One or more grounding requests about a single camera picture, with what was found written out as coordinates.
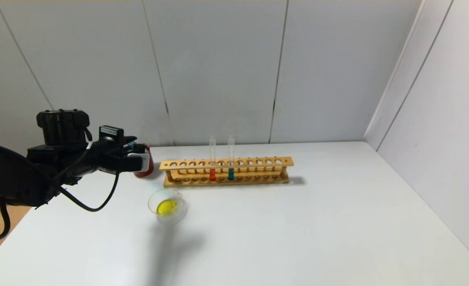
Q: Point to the test tube with blue pigment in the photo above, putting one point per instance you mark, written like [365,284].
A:
[230,174]

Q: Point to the clear glass beaker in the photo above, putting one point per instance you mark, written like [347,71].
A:
[166,208]

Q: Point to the test tube with green pigment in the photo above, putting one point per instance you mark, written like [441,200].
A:
[132,145]

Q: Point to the wooden test tube rack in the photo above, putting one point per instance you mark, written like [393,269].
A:
[226,163]

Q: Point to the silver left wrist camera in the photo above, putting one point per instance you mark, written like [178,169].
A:
[141,163]

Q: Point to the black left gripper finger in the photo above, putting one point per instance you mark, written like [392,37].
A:
[129,140]
[137,150]

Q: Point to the empty clear glass tube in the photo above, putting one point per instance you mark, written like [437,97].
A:
[143,133]

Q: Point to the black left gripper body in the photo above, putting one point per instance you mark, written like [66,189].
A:
[109,155]

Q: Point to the dark red cup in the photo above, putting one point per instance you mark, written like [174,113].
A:
[151,169]

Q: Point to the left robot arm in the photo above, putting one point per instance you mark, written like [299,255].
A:
[20,174]

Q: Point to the test tube with red pigment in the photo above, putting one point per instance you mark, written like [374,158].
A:
[212,175]

